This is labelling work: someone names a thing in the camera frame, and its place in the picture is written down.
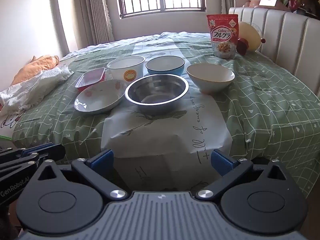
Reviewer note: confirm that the cartoon printed sheet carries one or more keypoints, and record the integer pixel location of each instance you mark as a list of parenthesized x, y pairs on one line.
[(10, 120)]

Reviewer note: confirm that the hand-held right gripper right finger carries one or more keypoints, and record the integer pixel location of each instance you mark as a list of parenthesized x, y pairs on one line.
[(222, 161)]

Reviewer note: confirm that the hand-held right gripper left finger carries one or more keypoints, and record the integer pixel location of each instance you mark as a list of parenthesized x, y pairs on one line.
[(101, 159)]

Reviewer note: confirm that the blue ceramic bowl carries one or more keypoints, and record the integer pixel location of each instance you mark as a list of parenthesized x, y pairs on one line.
[(165, 63)]

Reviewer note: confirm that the red artificial flowers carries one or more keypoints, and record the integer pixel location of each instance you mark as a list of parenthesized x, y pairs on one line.
[(293, 3)]

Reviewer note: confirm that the white paper bowl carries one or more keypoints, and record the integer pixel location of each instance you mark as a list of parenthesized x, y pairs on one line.
[(125, 67)]

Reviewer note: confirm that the orange cloth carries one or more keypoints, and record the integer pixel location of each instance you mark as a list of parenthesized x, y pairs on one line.
[(37, 63)]

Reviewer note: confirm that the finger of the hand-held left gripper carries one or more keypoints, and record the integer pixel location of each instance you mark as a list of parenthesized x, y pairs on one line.
[(30, 150), (47, 153)]

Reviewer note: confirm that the red cereal bag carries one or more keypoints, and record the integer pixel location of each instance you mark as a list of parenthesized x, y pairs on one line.
[(222, 37)]

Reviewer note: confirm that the white lace cloth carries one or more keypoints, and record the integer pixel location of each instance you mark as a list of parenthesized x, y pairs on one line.
[(32, 87)]

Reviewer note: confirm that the stainless steel bowl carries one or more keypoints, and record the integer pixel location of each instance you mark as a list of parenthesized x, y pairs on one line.
[(156, 92)]

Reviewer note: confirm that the red rectangular plastic tray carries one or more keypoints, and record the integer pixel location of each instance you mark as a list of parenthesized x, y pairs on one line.
[(91, 77)]

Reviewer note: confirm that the small pink box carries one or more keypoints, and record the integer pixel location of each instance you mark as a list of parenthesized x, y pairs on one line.
[(267, 2)]

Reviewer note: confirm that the cream ceramic bowl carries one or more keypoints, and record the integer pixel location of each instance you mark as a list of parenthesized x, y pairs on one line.
[(210, 75)]

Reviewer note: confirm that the yellow round plush toy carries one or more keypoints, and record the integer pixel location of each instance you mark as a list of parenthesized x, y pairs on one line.
[(250, 36)]

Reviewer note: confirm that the dark red plush toy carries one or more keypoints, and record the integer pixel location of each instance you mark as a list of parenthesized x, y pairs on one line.
[(242, 47)]

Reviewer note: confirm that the cream padded headboard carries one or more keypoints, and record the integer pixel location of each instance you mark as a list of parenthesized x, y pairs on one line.
[(287, 37)]

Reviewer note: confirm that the green checked bedsheet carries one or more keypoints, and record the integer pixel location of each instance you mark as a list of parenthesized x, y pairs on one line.
[(262, 110)]

